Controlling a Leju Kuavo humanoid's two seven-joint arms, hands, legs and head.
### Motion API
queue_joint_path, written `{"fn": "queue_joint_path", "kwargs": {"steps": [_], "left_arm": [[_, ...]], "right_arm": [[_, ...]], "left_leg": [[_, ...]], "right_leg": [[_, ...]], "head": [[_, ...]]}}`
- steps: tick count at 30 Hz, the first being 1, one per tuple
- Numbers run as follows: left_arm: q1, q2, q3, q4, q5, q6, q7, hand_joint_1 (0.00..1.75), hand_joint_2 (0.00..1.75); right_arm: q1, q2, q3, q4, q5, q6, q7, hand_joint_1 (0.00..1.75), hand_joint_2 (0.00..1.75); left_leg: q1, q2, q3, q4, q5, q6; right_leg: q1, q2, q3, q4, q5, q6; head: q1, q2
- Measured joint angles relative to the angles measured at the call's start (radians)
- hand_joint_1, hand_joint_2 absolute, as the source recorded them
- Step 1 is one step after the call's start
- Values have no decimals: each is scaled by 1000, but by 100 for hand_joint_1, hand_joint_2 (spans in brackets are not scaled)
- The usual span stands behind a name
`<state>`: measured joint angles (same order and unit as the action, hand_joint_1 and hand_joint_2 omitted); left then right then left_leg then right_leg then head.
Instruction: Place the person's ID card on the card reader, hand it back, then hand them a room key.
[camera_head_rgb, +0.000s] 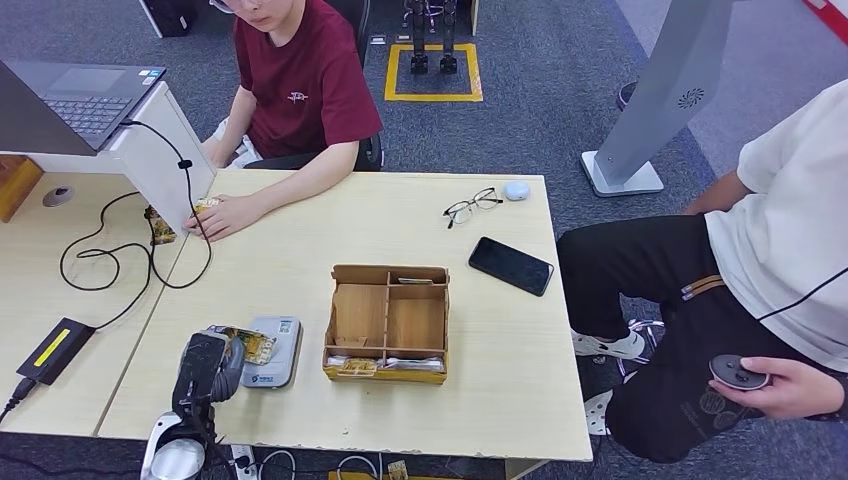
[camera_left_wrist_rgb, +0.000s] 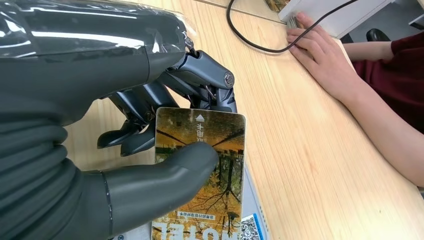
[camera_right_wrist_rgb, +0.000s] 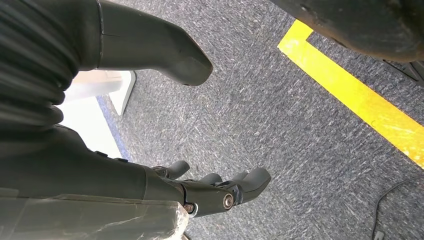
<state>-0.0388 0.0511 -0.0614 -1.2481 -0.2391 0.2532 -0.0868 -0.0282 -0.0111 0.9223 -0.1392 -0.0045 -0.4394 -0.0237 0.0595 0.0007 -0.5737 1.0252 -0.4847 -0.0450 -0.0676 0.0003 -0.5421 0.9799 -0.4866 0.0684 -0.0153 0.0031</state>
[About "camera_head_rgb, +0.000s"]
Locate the guest person's left hand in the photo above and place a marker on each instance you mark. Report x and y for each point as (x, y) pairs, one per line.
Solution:
(222, 217)

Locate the operator person's right forearm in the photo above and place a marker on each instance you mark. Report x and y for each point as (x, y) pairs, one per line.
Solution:
(719, 193)

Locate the grey card reader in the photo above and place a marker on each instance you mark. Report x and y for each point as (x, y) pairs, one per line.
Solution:
(278, 374)

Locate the brown wooden crate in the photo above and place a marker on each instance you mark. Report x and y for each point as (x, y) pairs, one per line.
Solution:
(16, 185)

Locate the operator person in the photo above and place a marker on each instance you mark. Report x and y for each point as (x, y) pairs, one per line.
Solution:
(782, 218)

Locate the grey kiosk stand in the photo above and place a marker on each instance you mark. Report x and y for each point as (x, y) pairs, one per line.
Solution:
(656, 79)

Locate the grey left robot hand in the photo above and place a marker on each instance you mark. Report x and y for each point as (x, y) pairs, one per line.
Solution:
(237, 371)

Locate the dark shoe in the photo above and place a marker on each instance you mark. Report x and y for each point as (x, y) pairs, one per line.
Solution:
(626, 96)

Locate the dark grey laptop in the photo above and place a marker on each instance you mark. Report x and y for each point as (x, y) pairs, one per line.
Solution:
(86, 106)

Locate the white sneaker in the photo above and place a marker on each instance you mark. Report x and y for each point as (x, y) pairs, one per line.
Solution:
(609, 346)
(596, 414)

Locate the round handheld remote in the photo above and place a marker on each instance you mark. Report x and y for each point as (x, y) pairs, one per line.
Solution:
(732, 372)

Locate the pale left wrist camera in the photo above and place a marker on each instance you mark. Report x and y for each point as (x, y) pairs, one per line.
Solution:
(202, 368)

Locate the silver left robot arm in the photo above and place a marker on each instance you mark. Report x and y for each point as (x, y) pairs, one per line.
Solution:
(175, 460)

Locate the black office chair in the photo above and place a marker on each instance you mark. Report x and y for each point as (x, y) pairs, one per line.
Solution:
(368, 156)

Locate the white power strip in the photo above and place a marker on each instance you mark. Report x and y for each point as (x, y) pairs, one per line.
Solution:
(244, 464)

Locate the black yellow-labelled power adapter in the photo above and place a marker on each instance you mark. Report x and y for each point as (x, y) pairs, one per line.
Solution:
(56, 351)

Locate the wooden compartment box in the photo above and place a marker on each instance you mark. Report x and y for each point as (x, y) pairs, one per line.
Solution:
(361, 314)

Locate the black-framed glasses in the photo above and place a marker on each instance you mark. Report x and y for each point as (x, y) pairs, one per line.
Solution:
(457, 212)

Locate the guest person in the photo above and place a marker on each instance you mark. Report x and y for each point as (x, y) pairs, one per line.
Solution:
(305, 79)

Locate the guest person's left forearm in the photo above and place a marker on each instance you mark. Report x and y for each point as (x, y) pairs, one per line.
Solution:
(298, 185)

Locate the black smartphone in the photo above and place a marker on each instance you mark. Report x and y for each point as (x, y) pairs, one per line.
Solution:
(510, 266)

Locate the black humanoid robot legs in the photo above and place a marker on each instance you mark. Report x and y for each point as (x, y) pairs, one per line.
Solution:
(418, 63)

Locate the yellow-green patterned ID card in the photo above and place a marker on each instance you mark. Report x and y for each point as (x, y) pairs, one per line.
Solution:
(255, 346)

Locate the pale blue earbud case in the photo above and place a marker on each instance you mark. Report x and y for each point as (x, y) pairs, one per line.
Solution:
(517, 191)

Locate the small pale card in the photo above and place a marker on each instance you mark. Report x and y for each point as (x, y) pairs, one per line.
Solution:
(415, 281)

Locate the black cabinet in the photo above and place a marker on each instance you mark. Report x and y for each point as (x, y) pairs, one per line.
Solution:
(169, 16)

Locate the black wristwatch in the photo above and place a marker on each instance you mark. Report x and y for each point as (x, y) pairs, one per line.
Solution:
(836, 411)

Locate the operator person's left hand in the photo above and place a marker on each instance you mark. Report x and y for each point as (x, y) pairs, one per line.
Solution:
(802, 394)

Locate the white card sleeves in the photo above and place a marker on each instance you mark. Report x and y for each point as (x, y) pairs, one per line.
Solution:
(411, 364)

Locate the guest person's right forearm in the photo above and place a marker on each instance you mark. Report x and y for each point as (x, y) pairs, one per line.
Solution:
(228, 129)

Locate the white laptop riser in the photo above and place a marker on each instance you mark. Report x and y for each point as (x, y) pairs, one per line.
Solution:
(159, 166)

